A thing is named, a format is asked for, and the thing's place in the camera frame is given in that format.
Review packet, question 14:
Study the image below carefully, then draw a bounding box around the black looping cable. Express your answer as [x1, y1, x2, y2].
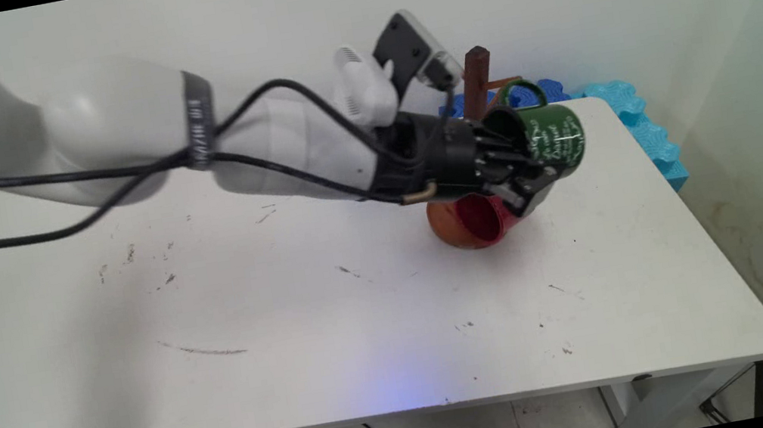
[0, 64, 393, 250]

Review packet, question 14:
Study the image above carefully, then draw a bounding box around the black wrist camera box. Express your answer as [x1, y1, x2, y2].
[365, 2, 468, 102]

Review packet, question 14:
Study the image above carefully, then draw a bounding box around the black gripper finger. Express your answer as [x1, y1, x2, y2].
[482, 165, 567, 222]
[473, 125, 544, 178]

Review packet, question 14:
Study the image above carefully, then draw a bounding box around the black velcro strap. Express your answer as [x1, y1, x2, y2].
[175, 67, 225, 172]

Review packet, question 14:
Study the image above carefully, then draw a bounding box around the light blue foam mat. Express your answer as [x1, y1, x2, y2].
[570, 70, 692, 206]

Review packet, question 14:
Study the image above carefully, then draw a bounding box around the white table leg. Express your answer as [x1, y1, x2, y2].
[600, 366, 729, 428]

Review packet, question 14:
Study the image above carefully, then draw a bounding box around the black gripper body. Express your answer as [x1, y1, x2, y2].
[361, 101, 495, 212]

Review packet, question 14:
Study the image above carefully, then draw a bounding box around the red mug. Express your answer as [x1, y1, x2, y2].
[451, 184, 535, 252]

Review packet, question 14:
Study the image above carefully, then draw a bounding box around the brown wooden mug tree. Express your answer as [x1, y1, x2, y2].
[402, 40, 547, 256]

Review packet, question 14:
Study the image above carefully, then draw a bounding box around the green mug with white lettering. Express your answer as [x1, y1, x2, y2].
[476, 70, 591, 189]

